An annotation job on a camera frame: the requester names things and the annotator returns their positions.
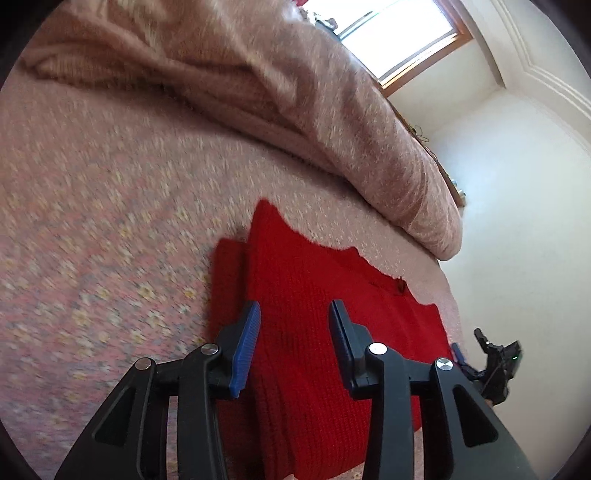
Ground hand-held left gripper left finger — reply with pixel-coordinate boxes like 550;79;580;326
54;300;262;480

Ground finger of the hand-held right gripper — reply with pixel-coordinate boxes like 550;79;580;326
450;342;481;380

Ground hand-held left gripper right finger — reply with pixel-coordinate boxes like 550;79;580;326
328;300;539;480

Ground red knitted cardigan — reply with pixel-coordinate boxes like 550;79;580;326
210;198;451;480

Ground pink floral bed sheet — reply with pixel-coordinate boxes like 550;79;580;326
0;69;462;480

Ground pink floral duvet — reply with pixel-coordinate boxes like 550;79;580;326
21;0;462;260

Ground wooden framed window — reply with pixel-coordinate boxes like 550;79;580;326
295;0;474;97

